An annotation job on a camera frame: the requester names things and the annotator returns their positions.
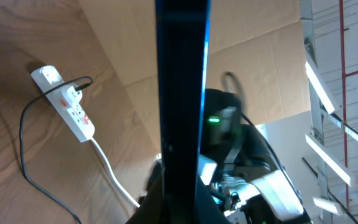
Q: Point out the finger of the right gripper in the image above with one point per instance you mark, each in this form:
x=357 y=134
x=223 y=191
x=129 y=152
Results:
x=151 y=209
x=207 y=212

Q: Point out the blue Galaxy smartphone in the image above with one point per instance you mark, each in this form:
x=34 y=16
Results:
x=182 y=30

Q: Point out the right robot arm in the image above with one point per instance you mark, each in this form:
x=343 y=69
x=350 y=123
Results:
x=213 y=159

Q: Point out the white USB charger plug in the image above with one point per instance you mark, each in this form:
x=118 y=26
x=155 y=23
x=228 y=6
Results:
x=74 y=94

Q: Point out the ceiling light fixtures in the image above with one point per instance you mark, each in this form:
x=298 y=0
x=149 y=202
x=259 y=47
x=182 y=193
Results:
x=338 y=145

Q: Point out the white power strip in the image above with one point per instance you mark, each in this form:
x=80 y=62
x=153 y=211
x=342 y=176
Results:
x=48 y=77

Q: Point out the brown cardboard panel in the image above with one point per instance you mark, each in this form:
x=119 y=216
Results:
x=260 y=41

